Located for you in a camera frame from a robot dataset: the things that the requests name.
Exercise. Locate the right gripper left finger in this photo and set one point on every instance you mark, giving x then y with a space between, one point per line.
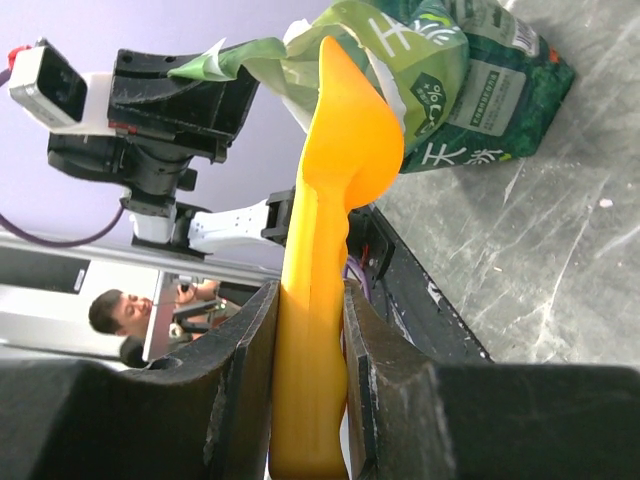
200 412

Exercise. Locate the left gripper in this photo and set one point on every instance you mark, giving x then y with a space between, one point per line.
157 123

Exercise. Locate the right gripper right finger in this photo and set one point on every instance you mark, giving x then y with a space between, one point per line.
411 417

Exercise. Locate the yellow plastic scoop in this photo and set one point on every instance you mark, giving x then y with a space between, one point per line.
352 154

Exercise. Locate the green litter bag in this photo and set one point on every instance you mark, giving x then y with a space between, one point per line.
470 83

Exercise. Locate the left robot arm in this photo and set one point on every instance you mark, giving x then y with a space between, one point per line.
162 223

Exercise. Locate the person in background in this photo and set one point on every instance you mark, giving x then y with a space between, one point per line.
117 313

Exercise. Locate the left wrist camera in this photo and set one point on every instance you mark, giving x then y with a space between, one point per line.
63 100

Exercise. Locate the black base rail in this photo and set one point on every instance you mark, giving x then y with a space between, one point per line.
405 295

